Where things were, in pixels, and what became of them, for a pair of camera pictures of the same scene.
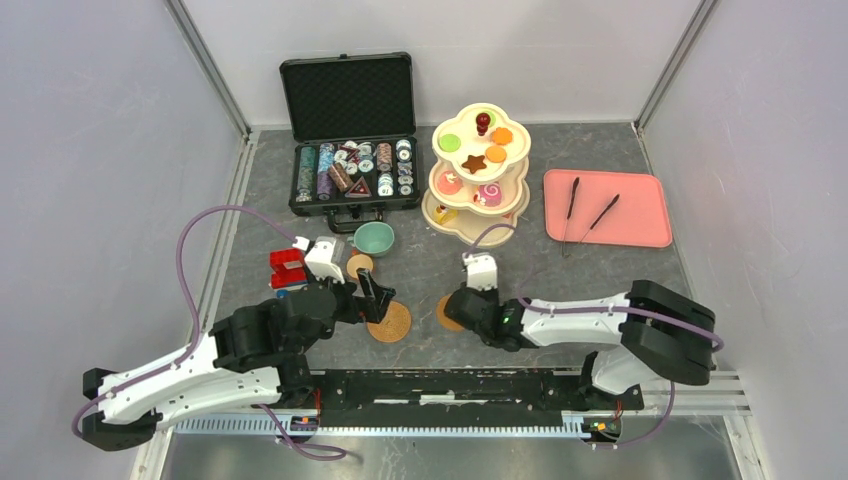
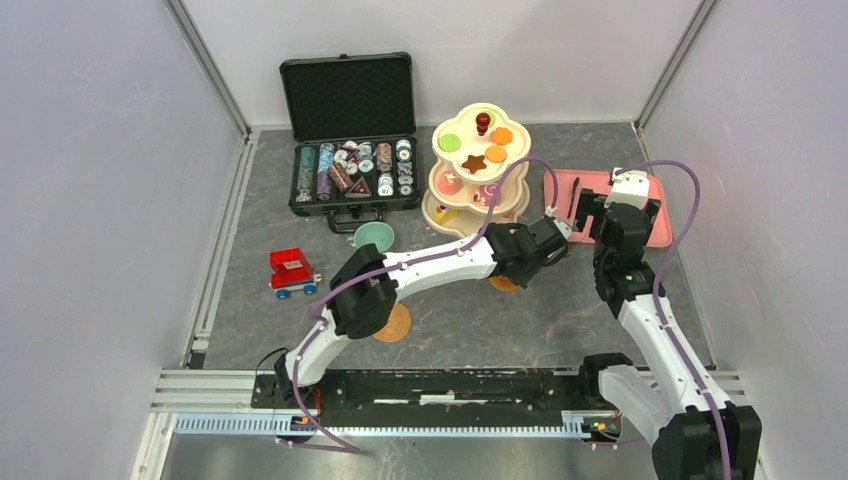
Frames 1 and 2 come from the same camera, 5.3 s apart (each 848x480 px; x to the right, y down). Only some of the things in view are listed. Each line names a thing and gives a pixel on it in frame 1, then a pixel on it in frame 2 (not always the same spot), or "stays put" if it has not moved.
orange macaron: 495,154 stays put
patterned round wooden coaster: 394,326 stays put
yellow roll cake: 444,216 stays put
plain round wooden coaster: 440,312 → 502,283
